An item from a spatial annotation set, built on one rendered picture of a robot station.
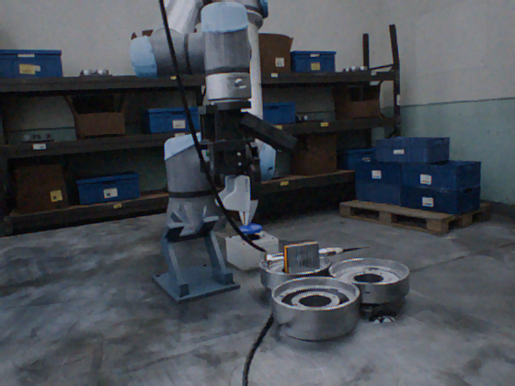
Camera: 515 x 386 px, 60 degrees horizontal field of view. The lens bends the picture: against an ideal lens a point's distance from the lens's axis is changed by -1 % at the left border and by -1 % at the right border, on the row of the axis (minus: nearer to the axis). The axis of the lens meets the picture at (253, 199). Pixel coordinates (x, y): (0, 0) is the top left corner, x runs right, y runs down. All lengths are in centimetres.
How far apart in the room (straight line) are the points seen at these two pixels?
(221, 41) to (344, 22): 508
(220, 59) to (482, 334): 52
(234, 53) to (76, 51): 388
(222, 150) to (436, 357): 42
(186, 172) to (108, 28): 369
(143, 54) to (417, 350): 65
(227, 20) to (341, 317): 47
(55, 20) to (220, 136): 395
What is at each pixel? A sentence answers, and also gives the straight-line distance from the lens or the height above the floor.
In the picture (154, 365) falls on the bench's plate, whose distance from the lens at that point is 52.
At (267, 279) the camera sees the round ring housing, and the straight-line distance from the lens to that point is 65.
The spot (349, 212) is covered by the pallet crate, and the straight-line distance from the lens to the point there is 476.
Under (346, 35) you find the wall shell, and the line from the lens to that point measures 578.
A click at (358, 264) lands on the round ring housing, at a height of 83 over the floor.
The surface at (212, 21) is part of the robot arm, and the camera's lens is 75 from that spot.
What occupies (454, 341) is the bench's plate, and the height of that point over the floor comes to 80.
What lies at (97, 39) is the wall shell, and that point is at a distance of 462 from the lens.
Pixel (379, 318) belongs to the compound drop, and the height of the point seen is 80.
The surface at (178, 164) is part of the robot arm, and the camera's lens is 105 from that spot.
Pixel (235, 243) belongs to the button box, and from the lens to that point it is 78.
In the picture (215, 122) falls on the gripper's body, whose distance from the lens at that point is 74.
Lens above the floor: 105
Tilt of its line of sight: 10 degrees down
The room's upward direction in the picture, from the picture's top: 4 degrees counter-clockwise
